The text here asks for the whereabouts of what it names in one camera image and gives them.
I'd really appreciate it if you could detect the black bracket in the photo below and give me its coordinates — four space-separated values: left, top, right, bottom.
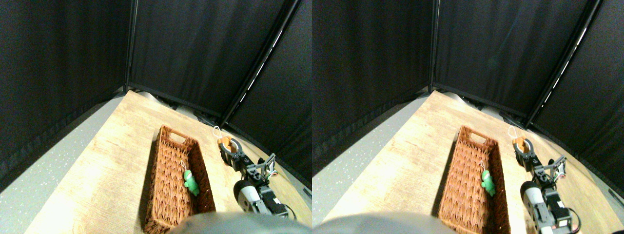
548 156 569 181

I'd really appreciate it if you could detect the green plush toy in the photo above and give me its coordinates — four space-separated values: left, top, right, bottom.
479 160 497 197
179 160 201 197

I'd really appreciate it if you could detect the brown wicker basket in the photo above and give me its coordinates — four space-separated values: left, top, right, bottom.
437 125 512 234
143 125 216 234

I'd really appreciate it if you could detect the black curtain stand pole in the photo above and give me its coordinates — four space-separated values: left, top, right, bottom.
218 0 302 126
123 0 139 94
524 0 604 127
428 0 442 93

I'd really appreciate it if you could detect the orange bear plush toy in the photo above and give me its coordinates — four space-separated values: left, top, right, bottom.
213 126 239 153
507 126 533 153

